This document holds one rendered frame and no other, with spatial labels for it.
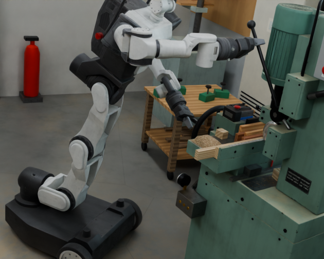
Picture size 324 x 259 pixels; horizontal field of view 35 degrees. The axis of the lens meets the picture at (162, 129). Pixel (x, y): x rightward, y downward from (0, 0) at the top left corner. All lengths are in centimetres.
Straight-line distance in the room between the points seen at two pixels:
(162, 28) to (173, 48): 44
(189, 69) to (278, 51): 239
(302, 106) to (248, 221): 54
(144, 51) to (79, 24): 315
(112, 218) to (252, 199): 102
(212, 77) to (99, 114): 223
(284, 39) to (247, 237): 82
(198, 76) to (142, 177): 121
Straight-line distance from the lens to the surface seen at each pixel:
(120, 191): 351
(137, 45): 185
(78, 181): 274
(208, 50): 194
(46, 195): 286
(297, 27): 206
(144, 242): 305
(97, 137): 257
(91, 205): 302
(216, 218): 231
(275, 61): 210
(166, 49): 186
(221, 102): 385
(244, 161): 216
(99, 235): 272
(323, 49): 185
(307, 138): 200
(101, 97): 244
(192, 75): 446
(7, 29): 482
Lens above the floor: 179
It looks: 23 degrees down
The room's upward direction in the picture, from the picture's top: 8 degrees clockwise
